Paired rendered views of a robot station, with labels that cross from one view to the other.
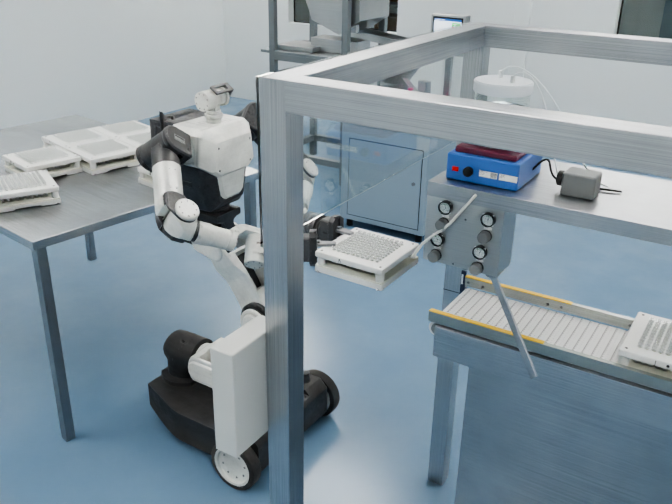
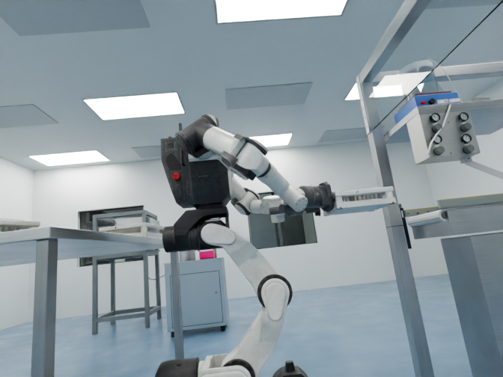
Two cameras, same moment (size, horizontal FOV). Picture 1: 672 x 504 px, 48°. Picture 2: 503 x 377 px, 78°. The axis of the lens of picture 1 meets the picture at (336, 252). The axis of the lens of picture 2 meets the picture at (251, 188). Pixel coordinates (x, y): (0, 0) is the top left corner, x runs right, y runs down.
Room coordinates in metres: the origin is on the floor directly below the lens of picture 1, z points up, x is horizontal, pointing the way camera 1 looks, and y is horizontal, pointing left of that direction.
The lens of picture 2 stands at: (1.30, 1.06, 0.73)
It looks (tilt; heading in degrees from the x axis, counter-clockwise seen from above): 12 degrees up; 326
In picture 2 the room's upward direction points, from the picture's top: 6 degrees counter-clockwise
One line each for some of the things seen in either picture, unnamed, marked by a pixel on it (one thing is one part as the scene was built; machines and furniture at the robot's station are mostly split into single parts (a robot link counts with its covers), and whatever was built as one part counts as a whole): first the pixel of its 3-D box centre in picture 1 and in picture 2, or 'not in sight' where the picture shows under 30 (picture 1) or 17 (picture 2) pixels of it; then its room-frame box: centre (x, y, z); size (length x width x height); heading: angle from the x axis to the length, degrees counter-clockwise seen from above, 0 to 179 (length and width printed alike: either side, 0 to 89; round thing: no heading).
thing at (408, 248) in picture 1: (367, 249); (354, 197); (2.19, -0.10, 0.94); 0.25 x 0.24 x 0.02; 148
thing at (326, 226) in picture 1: (325, 228); (305, 204); (2.37, 0.04, 0.94); 0.12 x 0.10 x 0.13; 50
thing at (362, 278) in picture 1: (367, 263); (356, 207); (2.19, -0.10, 0.90); 0.24 x 0.24 x 0.02; 58
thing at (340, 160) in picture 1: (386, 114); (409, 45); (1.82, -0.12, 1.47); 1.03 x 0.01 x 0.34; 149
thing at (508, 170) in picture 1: (494, 160); (425, 108); (1.95, -0.43, 1.32); 0.21 x 0.20 x 0.09; 149
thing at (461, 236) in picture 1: (469, 228); (441, 137); (1.89, -0.36, 1.15); 0.22 x 0.11 x 0.20; 59
